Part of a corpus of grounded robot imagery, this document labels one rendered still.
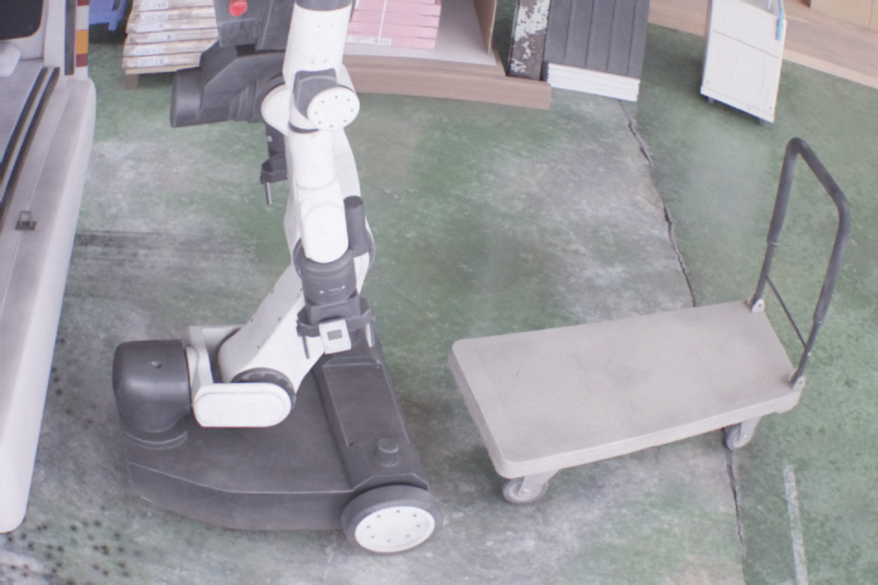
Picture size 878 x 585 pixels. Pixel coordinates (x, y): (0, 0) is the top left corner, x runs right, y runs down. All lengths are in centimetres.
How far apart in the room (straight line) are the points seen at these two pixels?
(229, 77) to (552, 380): 109
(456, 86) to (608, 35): 56
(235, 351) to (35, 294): 52
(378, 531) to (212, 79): 100
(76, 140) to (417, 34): 160
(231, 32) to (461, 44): 225
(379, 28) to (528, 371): 158
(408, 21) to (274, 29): 208
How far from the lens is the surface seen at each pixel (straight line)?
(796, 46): 551
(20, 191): 289
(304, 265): 234
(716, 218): 406
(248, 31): 224
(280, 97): 233
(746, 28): 450
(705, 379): 313
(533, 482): 296
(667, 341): 320
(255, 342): 273
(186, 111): 234
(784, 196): 320
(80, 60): 328
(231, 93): 233
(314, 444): 284
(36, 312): 257
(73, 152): 302
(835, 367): 368
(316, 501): 277
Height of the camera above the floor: 217
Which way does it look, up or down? 38 degrees down
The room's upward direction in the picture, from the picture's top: 9 degrees clockwise
